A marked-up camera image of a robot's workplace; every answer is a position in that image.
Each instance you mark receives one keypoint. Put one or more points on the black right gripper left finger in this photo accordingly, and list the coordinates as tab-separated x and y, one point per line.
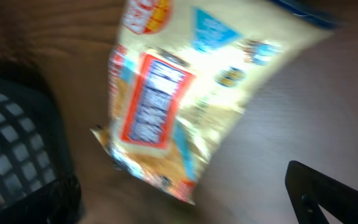
58	202

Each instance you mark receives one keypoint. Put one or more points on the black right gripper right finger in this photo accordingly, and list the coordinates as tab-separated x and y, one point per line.
311	191

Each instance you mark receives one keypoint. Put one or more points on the yellow snack bag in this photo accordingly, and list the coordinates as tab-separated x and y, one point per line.
181	76

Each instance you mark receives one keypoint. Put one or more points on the grey plastic basket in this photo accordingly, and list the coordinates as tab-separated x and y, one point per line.
33	147

